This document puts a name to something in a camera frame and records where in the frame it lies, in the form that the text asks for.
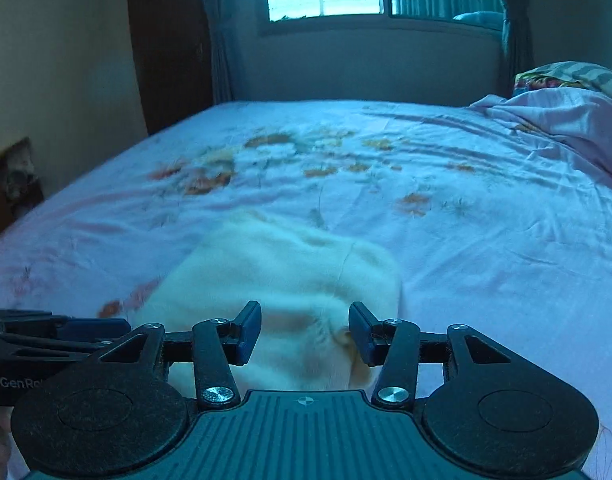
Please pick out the white knit sweater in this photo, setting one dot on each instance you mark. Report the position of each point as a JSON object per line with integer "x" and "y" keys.
{"x": 286, "y": 280}

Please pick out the dark wooden door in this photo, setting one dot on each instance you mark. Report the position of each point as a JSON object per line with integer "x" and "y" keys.
{"x": 168, "y": 45}

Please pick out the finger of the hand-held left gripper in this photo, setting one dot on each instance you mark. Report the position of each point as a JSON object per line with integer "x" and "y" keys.
{"x": 46, "y": 347}
{"x": 93, "y": 329}

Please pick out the pink crumpled quilt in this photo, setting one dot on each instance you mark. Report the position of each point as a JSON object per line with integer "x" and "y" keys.
{"x": 571, "y": 120}

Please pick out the floral pink bed sheet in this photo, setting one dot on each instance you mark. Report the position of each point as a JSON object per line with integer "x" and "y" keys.
{"x": 436, "y": 220}

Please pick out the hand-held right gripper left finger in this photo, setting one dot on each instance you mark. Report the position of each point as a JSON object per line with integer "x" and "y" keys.
{"x": 248, "y": 332}

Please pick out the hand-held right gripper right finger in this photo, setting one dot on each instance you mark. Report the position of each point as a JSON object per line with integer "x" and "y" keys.
{"x": 362, "y": 335}

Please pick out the floral striped pillow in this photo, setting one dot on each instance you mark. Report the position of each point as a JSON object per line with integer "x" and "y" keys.
{"x": 571, "y": 77}

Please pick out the dark curtain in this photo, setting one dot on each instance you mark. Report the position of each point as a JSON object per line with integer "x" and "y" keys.
{"x": 217, "y": 30}
{"x": 517, "y": 25}

